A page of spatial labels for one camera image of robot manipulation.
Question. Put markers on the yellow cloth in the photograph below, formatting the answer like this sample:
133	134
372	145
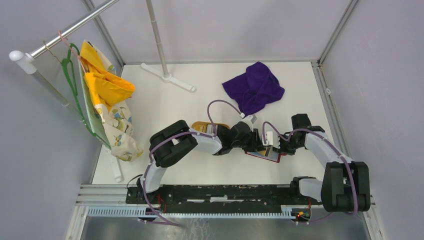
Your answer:
105	87

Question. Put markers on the red leather card holder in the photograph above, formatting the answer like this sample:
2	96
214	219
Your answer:
273	156

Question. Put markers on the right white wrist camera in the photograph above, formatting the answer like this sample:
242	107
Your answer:
268	138

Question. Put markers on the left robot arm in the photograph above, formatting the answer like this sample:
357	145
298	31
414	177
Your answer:
173	143

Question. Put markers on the green clothes hanger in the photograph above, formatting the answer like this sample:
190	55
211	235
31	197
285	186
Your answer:
75	79

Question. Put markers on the patterned cream cloth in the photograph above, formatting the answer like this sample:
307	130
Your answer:
119	130

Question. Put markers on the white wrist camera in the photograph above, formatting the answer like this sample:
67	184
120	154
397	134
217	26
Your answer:
250	119
268	138

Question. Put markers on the metal clothes rack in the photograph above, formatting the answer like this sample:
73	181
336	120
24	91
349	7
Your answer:
25	60

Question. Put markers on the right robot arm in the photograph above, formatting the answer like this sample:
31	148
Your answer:
345	186

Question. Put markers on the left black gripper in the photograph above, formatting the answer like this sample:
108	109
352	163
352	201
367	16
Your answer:
255	144

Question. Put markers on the purple cloth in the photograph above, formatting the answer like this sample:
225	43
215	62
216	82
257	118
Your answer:
254	89

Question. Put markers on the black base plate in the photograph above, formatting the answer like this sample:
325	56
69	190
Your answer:
219	199

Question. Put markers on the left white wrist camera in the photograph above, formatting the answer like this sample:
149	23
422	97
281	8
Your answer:
250	119

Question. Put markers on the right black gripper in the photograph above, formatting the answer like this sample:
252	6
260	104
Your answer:
281	150

